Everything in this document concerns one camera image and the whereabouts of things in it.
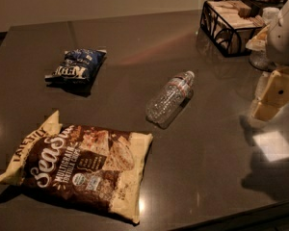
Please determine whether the clear glass stand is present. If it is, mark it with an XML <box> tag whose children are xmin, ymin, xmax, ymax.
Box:
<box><xmin>246</xmin><ymin>26</ymin><xmax>276</xmax><ymax>72</ymax></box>

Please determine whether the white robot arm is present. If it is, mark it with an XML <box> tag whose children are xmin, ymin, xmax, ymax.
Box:
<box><xmin>250</xmin><ymin>0</ymin><xmax>289</xmax><ymax>121</ymax></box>

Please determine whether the clear plastic water bottle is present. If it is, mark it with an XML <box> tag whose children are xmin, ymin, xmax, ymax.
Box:
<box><xmin>145</xmin><ymin>70</ymin><xmax>195</xmax><ymax>124</ymax></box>

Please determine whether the blue kettle chips bag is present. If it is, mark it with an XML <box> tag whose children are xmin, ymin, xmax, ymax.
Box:
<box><xmin>44</xmin><ymin>49</ymin><xmax>107</xmax><ymax>84</ymax></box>

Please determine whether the brown multigrain tortilla chips bag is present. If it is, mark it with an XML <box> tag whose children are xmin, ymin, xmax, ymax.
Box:
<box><xmin>0</xmin><ymin>112</ymin><xmax>153</xmax><ymax>224</ymax></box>

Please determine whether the black wire napkin holder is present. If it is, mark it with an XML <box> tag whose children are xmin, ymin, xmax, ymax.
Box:
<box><xmin>200</xmin><ymin>0</ymin><xmax>265</xmax><ymax>57</ymax></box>

